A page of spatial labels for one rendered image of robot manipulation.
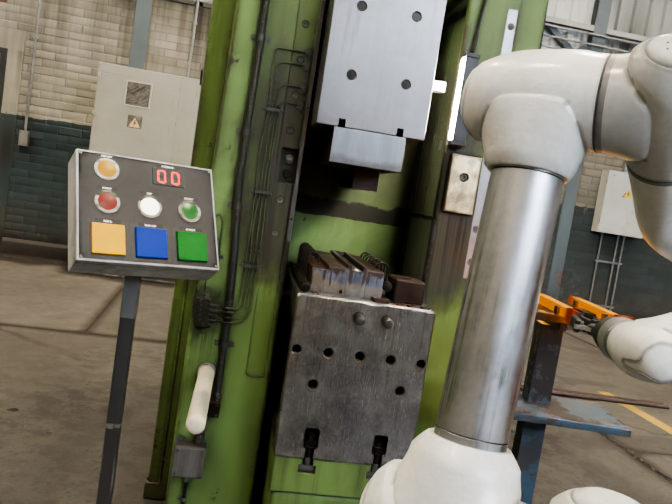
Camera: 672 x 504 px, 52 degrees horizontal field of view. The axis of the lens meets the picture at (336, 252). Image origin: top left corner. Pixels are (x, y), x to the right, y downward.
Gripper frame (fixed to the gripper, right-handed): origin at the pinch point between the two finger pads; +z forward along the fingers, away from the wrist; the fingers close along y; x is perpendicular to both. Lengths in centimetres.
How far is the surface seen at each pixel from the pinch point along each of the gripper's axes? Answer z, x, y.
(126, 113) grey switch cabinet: 532, 65, -279
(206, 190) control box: 17, 16, -94
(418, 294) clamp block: 31.2, -4.1, -34.4
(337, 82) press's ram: 27, 49, -65
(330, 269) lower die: 28, 0, -60
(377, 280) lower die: 30, -2, -46
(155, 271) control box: 4, -4, -101
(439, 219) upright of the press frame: 46, 17, -30
